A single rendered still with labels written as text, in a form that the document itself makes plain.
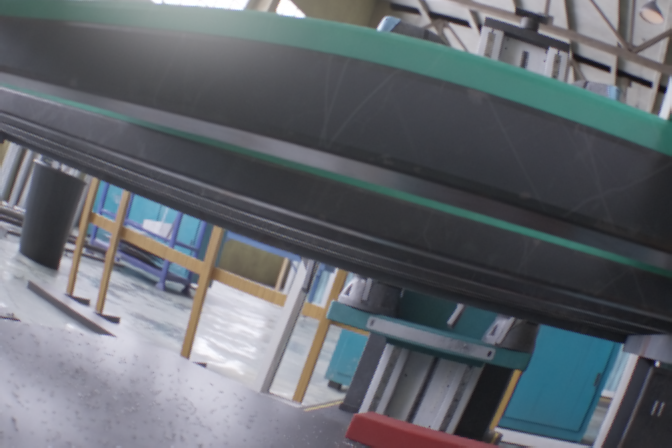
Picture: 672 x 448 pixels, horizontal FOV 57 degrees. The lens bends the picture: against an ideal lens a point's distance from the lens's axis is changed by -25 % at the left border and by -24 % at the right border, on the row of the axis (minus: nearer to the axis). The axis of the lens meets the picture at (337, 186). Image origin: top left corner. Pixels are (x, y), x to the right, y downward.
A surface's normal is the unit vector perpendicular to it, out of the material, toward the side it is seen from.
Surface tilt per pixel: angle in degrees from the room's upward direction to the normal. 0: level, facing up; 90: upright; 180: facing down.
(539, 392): 90
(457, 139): 90
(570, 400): 90
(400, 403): 90
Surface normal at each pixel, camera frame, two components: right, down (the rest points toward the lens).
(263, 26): -0.32, -0.21
